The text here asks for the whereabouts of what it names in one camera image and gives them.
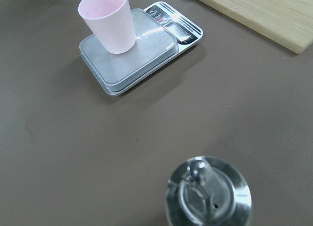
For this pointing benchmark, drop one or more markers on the glass sauce bottle metal cap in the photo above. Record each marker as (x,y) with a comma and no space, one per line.
(208,191)

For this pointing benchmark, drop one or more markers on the pink plastic cup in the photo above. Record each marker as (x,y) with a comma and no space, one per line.
(111,22)

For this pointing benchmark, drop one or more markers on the silver digital kitchen scale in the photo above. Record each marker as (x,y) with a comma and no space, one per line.
(162,34)

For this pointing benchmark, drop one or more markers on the bamboo cutting board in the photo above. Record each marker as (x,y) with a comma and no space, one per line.
(286,22)

